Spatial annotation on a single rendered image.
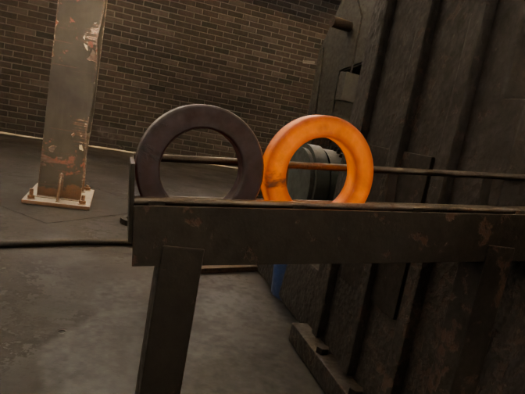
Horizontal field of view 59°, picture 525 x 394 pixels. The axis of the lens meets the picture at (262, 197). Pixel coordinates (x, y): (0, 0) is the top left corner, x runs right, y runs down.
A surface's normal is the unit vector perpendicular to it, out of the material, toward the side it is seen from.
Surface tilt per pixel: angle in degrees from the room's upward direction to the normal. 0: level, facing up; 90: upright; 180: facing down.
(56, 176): 90
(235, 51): 90
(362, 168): 90
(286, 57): 90
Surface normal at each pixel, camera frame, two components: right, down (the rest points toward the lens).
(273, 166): 0.33, 0.21
